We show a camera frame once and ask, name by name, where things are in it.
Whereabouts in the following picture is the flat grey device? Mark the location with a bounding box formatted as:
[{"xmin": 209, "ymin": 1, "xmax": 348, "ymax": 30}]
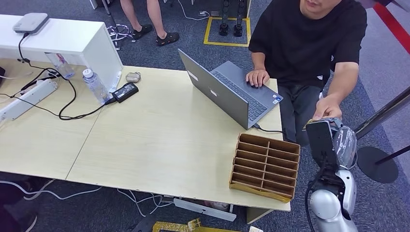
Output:
[{"xmin": 13, "ymin": 12, "xmax": 50, "ymax": 35}]

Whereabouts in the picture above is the white floor cable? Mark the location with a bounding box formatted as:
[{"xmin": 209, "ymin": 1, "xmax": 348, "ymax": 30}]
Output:
[{"xmin": 177, "ymin": 0, "xmax": 211, "ymax": 22}]

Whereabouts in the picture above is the white cabinet box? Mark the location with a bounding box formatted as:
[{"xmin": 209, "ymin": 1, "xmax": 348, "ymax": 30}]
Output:
[{"xmin": 0, "ymin": 14, "xmax": 124, "ymax": 93}]

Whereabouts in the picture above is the yellow floor tape square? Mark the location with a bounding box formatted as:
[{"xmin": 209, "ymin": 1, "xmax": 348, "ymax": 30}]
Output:
[{"xmin": 204, "ymin": 16, "xmax": 252, "ymax": 48}]

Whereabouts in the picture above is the white power strip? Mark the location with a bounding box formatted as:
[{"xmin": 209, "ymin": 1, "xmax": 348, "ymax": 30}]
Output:
[{"xmin": 0, "ymin": 79, "xmax": 59, "ymax": 122}]

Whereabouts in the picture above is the black adapter cable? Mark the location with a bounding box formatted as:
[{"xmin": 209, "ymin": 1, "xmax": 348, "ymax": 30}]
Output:
[{"xmin": 0, "ymin": 92, "xmax": 117, "ymax": 122}]

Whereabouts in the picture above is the red barrier belt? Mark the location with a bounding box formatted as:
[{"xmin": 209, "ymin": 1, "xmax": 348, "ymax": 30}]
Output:
[{"xmin": 373, "ymin": 2, "xmax": 410, "ymax": 55}]

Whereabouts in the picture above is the grey laptop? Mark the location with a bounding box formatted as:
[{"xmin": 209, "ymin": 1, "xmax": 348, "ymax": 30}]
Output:
[{"xmin": 178, "ymin": 48, "xmax": 284, "ymax": 131}]

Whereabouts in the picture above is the standing person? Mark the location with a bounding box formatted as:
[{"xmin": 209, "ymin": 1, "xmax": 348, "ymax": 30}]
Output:
[{"xmin": 119, "ymin": 0, "xmax": 180, "ymax": 47}]

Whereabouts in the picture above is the clear bottle printed label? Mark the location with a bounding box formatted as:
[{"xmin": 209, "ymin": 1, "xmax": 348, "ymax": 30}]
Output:
[{"xmin": 44, "ymin": 52, "xmax": 76, "ymax": 80}]

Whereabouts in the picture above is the clear bottle white cap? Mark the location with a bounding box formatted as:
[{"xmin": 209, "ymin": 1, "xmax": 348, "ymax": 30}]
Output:
[{"xmin": 82, "ymin": 68, "xmax": 112, "ymax": 105}]

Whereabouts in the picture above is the tangled white cable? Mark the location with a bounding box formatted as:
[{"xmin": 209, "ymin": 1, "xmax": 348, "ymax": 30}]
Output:
[{"xmin": 117, "ymin": 188, "xmax": 175, "ymax": 218}]

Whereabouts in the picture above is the seated person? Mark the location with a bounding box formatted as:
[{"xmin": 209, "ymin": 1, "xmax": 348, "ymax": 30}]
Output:
[{"xmin": 246, "ymin": 0, "xmax": 368, "ymax": 148}]

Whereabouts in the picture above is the grey earbud case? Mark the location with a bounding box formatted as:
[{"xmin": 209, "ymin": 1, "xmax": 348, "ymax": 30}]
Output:
[{"xmin": 125, "ymin": 72, "xmax": 142, "ymax": 84}]

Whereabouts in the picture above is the black robot leg stand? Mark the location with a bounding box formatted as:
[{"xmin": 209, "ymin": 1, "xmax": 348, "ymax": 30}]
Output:
[{"xmin": 219, "ymin": 0, "xmax": 247, "ymax": 38}]

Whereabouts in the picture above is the plastic-wrapped wrist camera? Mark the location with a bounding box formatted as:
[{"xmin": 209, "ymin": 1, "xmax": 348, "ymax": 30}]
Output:
[{"xmin": 332, "ymin": 125, "xmax": 357, "ymax": 170}]

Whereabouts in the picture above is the white metal bar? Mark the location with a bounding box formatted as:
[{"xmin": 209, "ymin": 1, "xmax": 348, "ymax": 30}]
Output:
[{"xmin": 173, "ymin": 198, "xmax": 238, "ymax": 222}]

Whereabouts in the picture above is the long white cable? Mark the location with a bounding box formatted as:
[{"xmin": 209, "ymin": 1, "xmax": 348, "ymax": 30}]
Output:
[{"xmin": 0, "ymin": 179, "xmax": 103, "ymax": 202}]

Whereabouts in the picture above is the robot right arm ribbed sleeve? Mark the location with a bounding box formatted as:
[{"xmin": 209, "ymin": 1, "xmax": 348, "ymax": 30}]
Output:
[{"xmin": 304, "ymin": 161, "xmax": 359, "ymax": 232}]

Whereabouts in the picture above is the black power adapter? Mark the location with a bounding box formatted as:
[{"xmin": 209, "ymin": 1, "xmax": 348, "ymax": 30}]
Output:
[{"xmin": 112, "ymin": 82, "xmax": 140, "ymax": 103}]

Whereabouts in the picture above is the wooden card slot rack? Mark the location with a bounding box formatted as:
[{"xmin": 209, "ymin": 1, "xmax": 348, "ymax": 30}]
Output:
[{"xmin": 229, "ymin": 132, "xmax": 301, "ymax": 203}]

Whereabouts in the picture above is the black stanchion base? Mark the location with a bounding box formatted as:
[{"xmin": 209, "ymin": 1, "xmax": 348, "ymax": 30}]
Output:
[{"xmin": 356, "ymin": 146, "xmax": 400, "ymax": 185}]

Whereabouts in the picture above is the person's right hand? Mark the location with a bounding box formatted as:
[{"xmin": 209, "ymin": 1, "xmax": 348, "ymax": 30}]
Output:
[{"xmin": 246, "ymin": 69, "xmax": 270, "ymax": 88}]

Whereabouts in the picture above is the yellow cardboard piece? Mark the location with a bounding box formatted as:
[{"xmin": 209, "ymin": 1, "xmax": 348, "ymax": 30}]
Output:
[{"xmin": 152, "ymin": 218, "xmax": 241, "ymax": 232}]

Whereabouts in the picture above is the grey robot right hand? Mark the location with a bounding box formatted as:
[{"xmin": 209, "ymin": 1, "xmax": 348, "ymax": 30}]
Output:
[{"xmin": 305, "ymin": 117, "xmax": 344, "ymax": 170}]

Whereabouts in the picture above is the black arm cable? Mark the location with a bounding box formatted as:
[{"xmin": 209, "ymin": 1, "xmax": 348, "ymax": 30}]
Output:
[{"xmin": 303, "ymin": 178, "xmax": 318, "ymax": 232}]

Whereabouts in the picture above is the black device cable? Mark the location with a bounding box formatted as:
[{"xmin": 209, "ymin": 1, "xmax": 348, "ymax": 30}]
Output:
[{"xmin": 17, "ymin": 32, "xmax": 77, "ymax": 97}]

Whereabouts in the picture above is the black laptop cable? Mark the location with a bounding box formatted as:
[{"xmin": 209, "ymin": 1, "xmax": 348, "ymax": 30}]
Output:
[{"xmin": 253, "ymin": 123, "xmax": 286, "ymax": 134}]

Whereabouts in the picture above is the person's left hand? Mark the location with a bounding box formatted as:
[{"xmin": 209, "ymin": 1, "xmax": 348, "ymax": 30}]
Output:
[{"xmin": 312, "ymin": 95, "xmax": 343, "ymax": 122}]

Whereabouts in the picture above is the thin black stanchion pole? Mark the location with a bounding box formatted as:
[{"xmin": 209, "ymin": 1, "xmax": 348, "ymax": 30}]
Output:
[{"xmin": 375, "ymin": 145, "xmax": 410, "ymax": 166}]

